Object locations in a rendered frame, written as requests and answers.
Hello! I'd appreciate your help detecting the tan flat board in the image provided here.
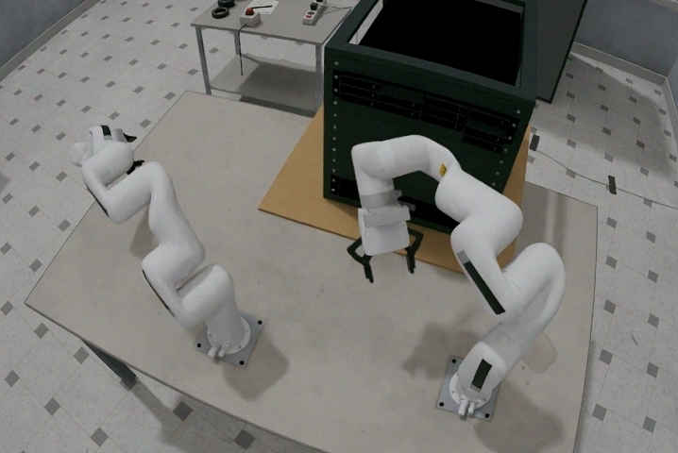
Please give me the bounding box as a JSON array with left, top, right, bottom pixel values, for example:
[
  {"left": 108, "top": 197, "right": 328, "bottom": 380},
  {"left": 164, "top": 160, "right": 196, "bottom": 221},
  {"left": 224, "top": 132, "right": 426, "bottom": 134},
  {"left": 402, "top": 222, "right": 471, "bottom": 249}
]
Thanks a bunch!
[{"left": 258, "top": 103, "right": 531, "bottom": 275}]

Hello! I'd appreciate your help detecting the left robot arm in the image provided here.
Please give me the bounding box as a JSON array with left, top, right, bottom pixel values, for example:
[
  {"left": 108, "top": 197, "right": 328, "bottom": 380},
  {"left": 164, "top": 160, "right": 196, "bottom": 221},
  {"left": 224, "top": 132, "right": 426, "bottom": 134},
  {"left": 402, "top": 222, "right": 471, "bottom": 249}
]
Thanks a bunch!
[{"left": 70, "top": 126, "right": 251, "bottom": 358}]

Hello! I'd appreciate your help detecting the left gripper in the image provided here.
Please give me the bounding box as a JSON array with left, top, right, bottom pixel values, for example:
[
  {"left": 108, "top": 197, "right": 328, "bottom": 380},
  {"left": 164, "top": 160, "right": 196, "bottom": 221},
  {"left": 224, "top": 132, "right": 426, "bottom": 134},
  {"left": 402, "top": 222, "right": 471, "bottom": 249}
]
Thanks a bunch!
[{"left": 124, "top": 133, "right": 144, "bottom": 175}]

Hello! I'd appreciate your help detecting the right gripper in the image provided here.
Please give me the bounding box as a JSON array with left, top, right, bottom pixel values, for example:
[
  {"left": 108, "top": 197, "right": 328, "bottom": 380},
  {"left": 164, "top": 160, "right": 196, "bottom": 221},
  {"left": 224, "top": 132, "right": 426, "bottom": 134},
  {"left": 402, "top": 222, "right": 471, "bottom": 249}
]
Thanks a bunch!
[{"left": 347, "top": 208, "right": 424, "bottom": 284}]

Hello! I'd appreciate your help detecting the dark green open box frame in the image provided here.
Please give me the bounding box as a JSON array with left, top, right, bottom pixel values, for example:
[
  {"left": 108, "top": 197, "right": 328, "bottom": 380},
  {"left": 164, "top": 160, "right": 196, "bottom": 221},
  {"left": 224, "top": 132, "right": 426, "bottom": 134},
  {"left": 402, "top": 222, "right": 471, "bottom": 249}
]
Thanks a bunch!
[{"left": 323, "top": 0, "right": 537, "bottom": 235}]

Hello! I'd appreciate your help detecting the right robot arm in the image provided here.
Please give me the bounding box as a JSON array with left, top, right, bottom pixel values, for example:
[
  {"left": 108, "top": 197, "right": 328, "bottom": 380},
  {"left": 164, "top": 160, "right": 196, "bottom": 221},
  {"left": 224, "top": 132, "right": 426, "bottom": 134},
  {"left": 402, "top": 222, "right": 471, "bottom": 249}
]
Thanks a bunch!
[{"left": 352, "top": 136, "right": 567, "bottom": 416}]

